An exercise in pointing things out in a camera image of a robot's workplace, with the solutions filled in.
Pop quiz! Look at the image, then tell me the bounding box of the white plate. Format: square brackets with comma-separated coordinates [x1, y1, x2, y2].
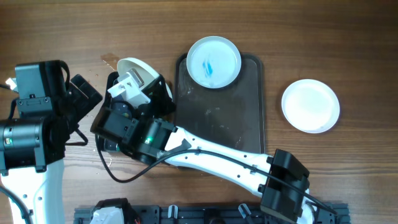
[281, 79, 340, 134]
[117, 57, 172, 101]
[186, 36, 242, 89]

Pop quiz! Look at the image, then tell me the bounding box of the white plate top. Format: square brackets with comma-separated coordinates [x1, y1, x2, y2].
[186, 36, 242, 89]

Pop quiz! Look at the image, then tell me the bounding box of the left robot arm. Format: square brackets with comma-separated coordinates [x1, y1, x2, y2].
[1, 60, 103, 223]

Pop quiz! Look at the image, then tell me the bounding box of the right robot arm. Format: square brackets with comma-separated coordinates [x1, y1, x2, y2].
[91, 73, 338, 223]

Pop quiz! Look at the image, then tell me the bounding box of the black water basin tray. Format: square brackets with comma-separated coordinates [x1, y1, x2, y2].
[98, 72, 130, 154]

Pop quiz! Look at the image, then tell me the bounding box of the dark brown serving tray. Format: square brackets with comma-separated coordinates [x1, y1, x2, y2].
[174, 54, 266, 154]

